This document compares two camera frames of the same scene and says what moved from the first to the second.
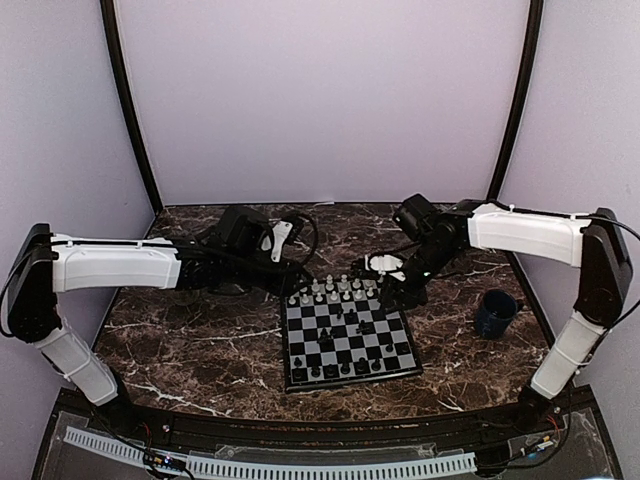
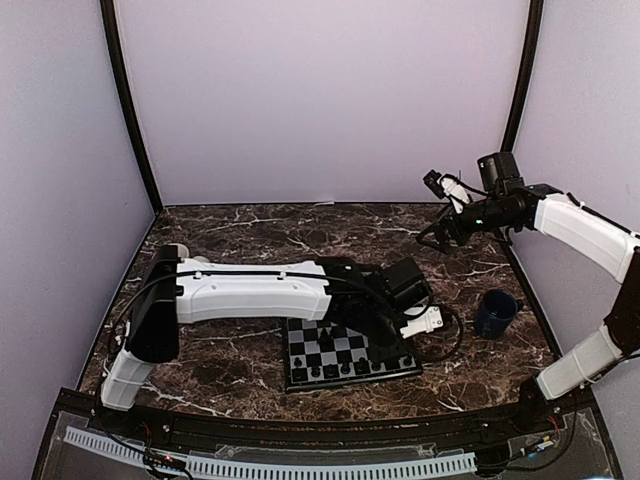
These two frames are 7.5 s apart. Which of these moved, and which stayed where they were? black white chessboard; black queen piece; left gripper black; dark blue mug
Moved: left gripper black
Stayed: dark blue mug; black queen piece; black white chessboard
